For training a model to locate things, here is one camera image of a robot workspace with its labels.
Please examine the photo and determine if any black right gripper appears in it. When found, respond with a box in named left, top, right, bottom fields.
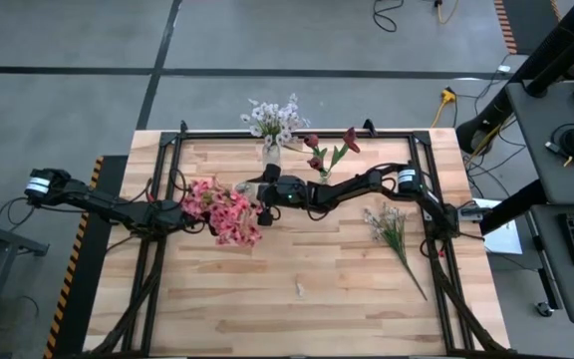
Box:
left=244, top=164, right=313, bottom=226

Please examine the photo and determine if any ribbed glass bottle vase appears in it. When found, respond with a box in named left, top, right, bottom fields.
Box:
left=261, top=143, right=282, bottom=172

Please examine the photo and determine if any pink artificial flower bunch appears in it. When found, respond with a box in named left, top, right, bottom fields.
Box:
left=214, top=198, right=264, bottom=248
left=180, top=179, right=221, bottom=223
left=205, top=186, right=251, bottom=223

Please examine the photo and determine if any dark red artificial tulip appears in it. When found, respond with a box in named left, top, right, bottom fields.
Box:
left=306, top=156, right=327, bottom=176
left=302, top=133, right=328, bottom=176
left=327, top=127, right=362, bottom=174

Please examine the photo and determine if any white artificial flower bunch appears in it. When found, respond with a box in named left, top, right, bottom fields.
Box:
left=240, top=97, right=274, bottom=151
left=266, top=93, right=312, bottom=149
left=363, top=203, right=429, bottom=302

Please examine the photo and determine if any white paper sheet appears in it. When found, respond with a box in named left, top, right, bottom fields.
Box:
left=473, top=197, right=524, bottom=255

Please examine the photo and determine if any grey desk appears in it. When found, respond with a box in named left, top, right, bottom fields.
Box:
left=504, top=79, right=574, bottom=206
left=528, top=202, right=574, bottom=326

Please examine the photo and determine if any black pole on desk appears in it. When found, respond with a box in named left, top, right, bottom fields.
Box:
left=523, top=37, right=574, bottom=99

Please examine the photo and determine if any dark floor mat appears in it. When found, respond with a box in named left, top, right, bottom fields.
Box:
left=503, top=0, right=562, bottom=54

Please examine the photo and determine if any black tower fan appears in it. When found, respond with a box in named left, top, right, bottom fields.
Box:
left=454, top=0, right=574, bottom=155

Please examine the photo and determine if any black metal table frame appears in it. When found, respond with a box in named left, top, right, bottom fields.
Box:
left=82, top=119, right=512, bottom=359

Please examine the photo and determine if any black floor cable loop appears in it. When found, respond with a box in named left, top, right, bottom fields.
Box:
left=0, top=196, right=37, bottom=230

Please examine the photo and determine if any yellow plug with cable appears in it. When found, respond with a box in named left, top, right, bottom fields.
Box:
left=430, top=87, right=457, bottom=129

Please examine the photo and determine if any yellow floor cable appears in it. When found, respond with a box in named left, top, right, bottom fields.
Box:
left=433, top=0, right=460, bottom=25

